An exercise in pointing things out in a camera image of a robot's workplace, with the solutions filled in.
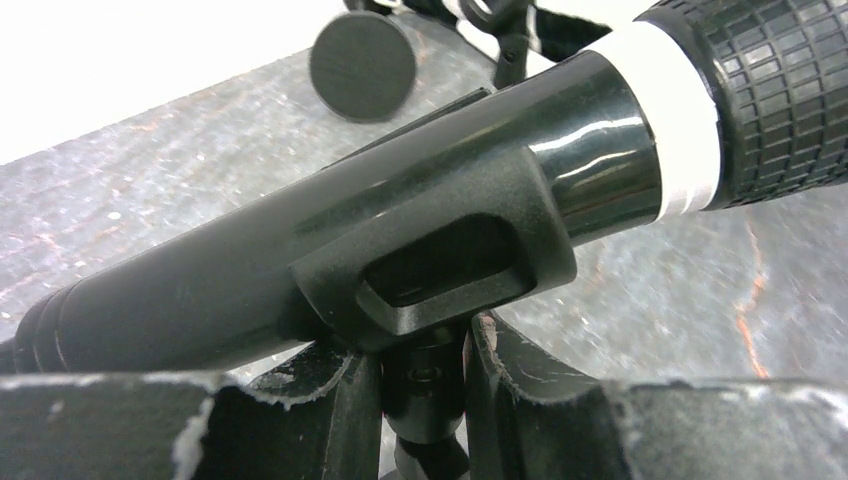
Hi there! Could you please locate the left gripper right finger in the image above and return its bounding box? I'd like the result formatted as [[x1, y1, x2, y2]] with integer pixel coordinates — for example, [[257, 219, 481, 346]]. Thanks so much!
[[466, 314, 847, 479]]

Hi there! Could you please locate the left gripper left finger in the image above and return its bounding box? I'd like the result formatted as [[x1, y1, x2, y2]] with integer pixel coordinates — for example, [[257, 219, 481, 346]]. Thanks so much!
[[1, 340, 381, 479]]

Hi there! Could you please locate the black mic stand with clip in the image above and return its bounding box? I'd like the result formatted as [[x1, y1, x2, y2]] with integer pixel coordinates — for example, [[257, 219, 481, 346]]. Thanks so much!
[[290, 147, 576, 479]]

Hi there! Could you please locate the black handheld microphone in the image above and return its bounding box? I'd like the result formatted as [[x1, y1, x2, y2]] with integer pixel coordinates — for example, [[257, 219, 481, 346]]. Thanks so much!
[[1, 1, 847, 373]]

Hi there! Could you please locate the tipped black mic stand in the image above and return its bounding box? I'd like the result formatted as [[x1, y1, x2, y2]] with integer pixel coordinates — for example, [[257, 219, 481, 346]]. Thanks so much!
[[308, 1, 417, 123]]

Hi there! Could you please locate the black mic stand ring holder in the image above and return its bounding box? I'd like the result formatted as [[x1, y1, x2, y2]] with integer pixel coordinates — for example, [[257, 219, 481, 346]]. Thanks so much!
[[459, 0, 535, 90]]

